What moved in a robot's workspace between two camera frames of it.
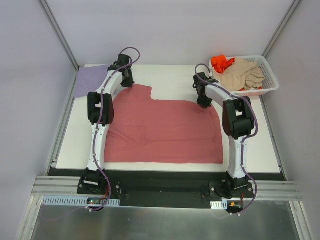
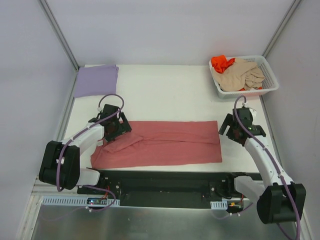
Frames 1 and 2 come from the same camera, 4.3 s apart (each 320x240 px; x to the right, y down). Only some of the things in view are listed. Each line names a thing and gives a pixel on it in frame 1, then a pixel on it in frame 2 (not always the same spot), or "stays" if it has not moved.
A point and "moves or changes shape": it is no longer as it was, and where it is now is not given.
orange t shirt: [220, 63] stays
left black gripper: [127, 81] to [119, 131]
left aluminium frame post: [59, 33] stays
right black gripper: [203, 101] to [231, 132]
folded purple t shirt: [88, 79] stays
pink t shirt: [147, 130] moves or changes shape
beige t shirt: [241, 75] stays
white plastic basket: [270, 83] stays
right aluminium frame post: [287, 18] stays
